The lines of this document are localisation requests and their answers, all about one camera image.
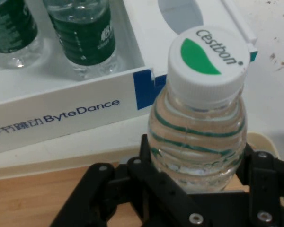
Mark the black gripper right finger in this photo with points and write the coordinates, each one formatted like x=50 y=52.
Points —
x=267 y=184

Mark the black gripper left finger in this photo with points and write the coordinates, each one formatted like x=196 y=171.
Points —
x=123 y=189

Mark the green label water bottle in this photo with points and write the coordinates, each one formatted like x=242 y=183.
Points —
x=82 y=35
x=196 y=142
x=9 y=28

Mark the white and blue cardboard box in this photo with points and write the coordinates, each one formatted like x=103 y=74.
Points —
x=61 y=118

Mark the wooden tray with cream rim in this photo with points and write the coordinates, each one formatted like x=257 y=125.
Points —
x=26 y=201

